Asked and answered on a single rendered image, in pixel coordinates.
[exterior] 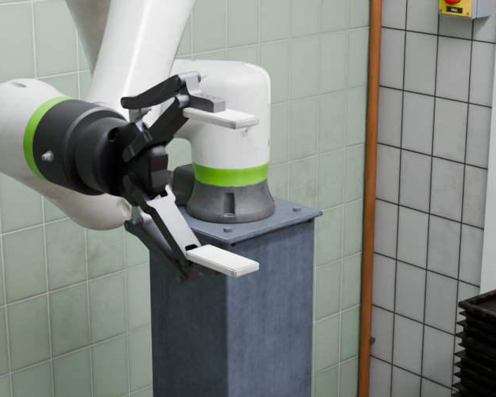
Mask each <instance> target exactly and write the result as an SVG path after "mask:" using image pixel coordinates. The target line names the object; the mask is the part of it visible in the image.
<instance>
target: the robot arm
mask: <svg viewBox="0 0 496 397"><path fill-rule="evenodd" d="M65 2H66V5H67V7H68V9H69V12H70V13H71V16H72V19H73V21H74V24H75V26H76V30H77V31H78V34H79V37H80V41H81V43H82V46H83V50H84V53H85V55H86V58H87V63H88V66H89V69H90V73H91V84H90V87H89V90H88V92H87V97H86V99H85V101H82V100H79V99H76V98H71V97H69V96H66V95H63V94H62V93H61V92H59V91H58V90H57V89H55V88H54V87H52V86H50V85H49V84H48V83H44V82H42V81H40V80H34V79H26V78H22V79H15V80H9V81H6V82H4V83H1V84H0V173H3V174H5V175H7V176H9V177H11V178H13V179H15V180H17V181H19V182H20V183H22V184H24V185H26V186H27V187H29V188H31V189H32V190H34V191H36V192H38V193H39V194H40V195H42V196H43V197H45V198H46V199H47V200H49V201H50V202H52V203H53V204H54V205H55V206H56V207H57V208H58V209H59V210H61V211H62V212H63V213H64V214H66V215H67V216H68V217H69V218H70V219H71V220H73V221H74V222H76V223H77V224H78V225H80V226H82V227H85V228H88V229H91V230H96V231H107V230H112V229H115V228H119V227H121V226H123V225H124V228H125V230H126V231H127V232H129V233H131V234H132V235H134V236H136V237H138V238H139V239H140V240H141V241H142V243H143V244H144V245H145V246H146V247H147V248H148V250H149V251H150V252H151V253H152V254H153V255H154V257H155V258H156V259H157V260H158V261H159V262H160V263H161V264H162V265H163V266H164V267H165V268H166V269H167V271H168V272H169V273H170V274H171V275H172V276H173V278H174V279H175V280H176V281H177V282H178V283H179V284H186V283H189V282H191V281H194V280H198V279H201V278H202V277H203V273H204V274H206V275H209V276H216V275H219V274H221V273H224V274H227V275H229V276H233V277H234V278H236V277H239V276H243V275H246V274H248V273H252V272H255V271H258V270H259V263H258V262H254V261H252V260H250V259H247V258H244V257H241V256H238V255H236V254H233V253H230V252H228V251H225V250H221V249H220V248H217V247H214V246H211V245H206V246H203V247H202V245H201V244H200V243H199V241H198V239H197V238H196V236H195V235H194V233H193V232H192V230H191V228H190V227H189V225H188V224H187V222H186V221H185V219H184V218H183V216H182V214H181V213H180V211H179V210H178V208H177V207H176V205H187V213H188V214H189V215H190V216H191V217H193V218H195V219H198V220H200V221H206V222H211V223H218V224H243V223H250V222H255V221H261V220H264V219H266V218H268V217H271V216H272V215H273V214H274V213H275V210H276V202H275V200H274V199H273V197H272V195H271V193H270V190H269V188H268V180H267V172H268V165H269V162H270V132H271V88H270V77H269V74H268V73H267V72H266V71H265V70H264V69H263V68H262V67H261V66H258V65H254V64H251V63H247V62H242V61H211V60H183V59H175V58H176V54H177V50H178V48H179V45H180V41H181V39H182V36H183V33H184V30H185V27H186V25H187V22H188V19H189V17H190V15H191V11H192V9H193V7H194V4H195V2H196V0H65ZM174 138H176V139H186V140H187V141H189V142H190V144H191V160H192V163H191V164H187V165H181V166H178V167H176V168H175V170H173V171H171V170H167V168H168V154H167V153H166V151H165V147H166V146H167V145H168V144H169V143H170V142H171V141H172V140H173V139H174ZM168 183H169V186H170V188H171V189H172V190H170V189H169V187H168ZM159 195H160V196H161V198H157V199H155V198H156V197H157V196H159Z"/></svg>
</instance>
